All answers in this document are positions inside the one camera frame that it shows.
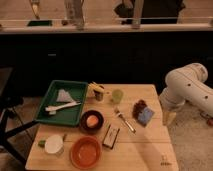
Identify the yellow banana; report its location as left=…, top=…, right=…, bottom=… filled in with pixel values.
left=89, top=83, right=104, bottom=93

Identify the green plastic cup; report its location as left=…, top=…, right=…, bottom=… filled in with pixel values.
left=112, top=89, right=123, bottom=104

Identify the white cup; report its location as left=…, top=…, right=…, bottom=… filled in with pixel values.
left=44, top=134, right=63, bottom=155

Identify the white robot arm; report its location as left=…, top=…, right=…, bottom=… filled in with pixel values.
left=159, top=63, right=213, bottom=126

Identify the green plastic tray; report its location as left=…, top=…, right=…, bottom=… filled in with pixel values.
left=35, top=80, right=88, bottom=127

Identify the green lime piece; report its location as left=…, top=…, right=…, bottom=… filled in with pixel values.
left=38, top=140, right=46, bottom=148

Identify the brown grape bunch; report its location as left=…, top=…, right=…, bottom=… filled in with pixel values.
left=132, top=100, right=147, bottom=118

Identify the blue sponge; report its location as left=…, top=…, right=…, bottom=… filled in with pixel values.
left=138, top=107, right=154, bottom=126

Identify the black white small box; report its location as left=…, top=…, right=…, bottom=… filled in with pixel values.
left=103, top=124, right=120, bottom=149

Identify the grey folded cloth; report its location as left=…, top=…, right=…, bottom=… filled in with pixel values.
left=57, top=89, right=73, bottom=102

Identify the dark bowl with orange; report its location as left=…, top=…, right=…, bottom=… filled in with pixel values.
left=80, top=110, right=104, bottom=134

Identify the red bowl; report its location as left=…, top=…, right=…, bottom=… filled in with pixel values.
left=70, top=136, right=102, bottom=170

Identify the white spatula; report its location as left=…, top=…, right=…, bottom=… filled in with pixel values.
left=45, top=102, right=81, bottom=112

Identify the black chair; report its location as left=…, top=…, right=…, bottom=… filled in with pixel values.
left=0, top=67, right=37, bottom=164

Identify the small dark can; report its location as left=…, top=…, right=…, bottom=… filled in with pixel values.
left=94, top=91, right=104, bottom=101

